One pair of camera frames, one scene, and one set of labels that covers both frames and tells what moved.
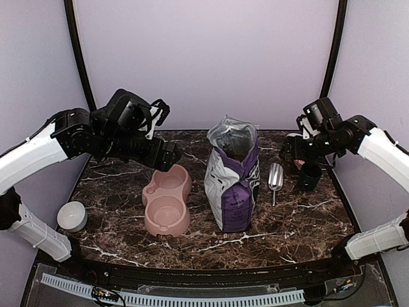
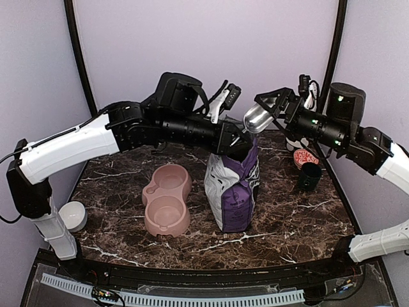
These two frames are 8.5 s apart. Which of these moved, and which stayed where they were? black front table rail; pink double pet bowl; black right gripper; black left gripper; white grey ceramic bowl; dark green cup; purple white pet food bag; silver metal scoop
Moved: black right gripper; silver metal scoop; black left gripper
Stayed: white grey ceramic bowl; dark green cup; black front table rail; pink double pet bowl; purple white pet food bag
